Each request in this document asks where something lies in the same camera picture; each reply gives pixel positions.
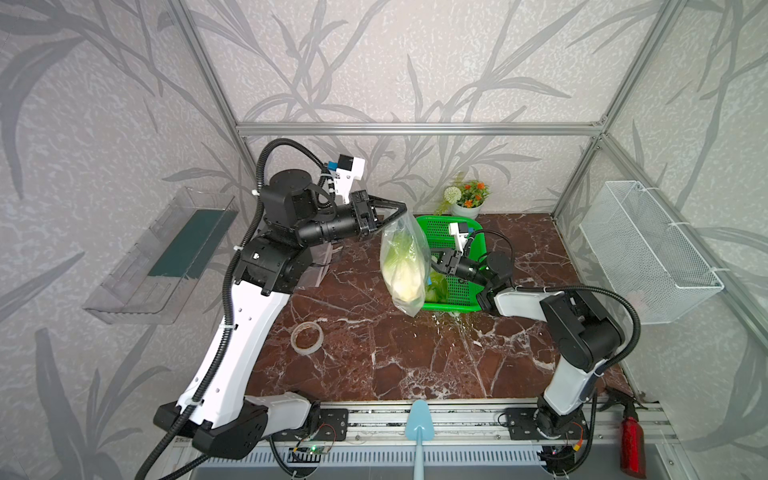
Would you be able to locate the light blue shovel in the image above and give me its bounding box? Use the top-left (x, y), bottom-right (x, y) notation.
top-left (405, 399), bottom-right (435, 480)

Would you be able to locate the chinese cabbage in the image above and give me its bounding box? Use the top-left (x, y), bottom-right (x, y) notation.
top-left (381, 231), bottom-right (426, 305)
top-left (425, 270), bottom-right (449, 304)

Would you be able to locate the white wire basket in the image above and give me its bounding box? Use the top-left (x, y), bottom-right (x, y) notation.
top-left (580, 180), bottom-right (724, 325)

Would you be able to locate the potted flower plant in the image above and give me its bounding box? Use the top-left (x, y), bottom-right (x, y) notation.
top-left (435, 171), bottom-right (490, 219)

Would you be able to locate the green plastic basket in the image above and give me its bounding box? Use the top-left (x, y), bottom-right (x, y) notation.
top-left (417, 215), bottom-right (487, 314)

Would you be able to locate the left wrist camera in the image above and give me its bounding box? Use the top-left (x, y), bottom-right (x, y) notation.
top-left (328, 154), bottom-right (366, 204)

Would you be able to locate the clear tape roll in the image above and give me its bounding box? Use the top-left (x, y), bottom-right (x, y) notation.
top-left (290, 322), bottom-right (324, 356)

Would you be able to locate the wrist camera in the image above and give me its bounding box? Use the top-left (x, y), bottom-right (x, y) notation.
top-left (328, 154), bottom-right (366, 204)
top-left (448, 222), bottom-right (473, 255)

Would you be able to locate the red object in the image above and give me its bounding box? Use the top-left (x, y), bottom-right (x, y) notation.
top-left (598, 387), bottom-right (647, 479)

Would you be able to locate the aluminium frame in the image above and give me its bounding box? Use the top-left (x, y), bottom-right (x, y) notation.
top-left (167, 0), bottom-right (768, 457)

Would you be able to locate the clear plastic wall shelf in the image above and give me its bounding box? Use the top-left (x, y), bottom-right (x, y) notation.
top-left (83, 187), bottom-right (239, 325)

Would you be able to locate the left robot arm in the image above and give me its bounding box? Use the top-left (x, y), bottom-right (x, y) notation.
top-left (136, 138), bottom-right (407, 479)

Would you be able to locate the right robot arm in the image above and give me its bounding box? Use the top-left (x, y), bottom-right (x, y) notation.
top-left (431, 230), bottom-right (642, 439)

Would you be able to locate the circuit board with wires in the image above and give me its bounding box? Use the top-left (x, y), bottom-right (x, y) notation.
top-left (288, 423), bottom-right (337, 464)

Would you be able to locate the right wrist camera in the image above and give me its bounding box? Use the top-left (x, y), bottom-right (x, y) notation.
top-left (448, 222), bottom-right (473, 255)

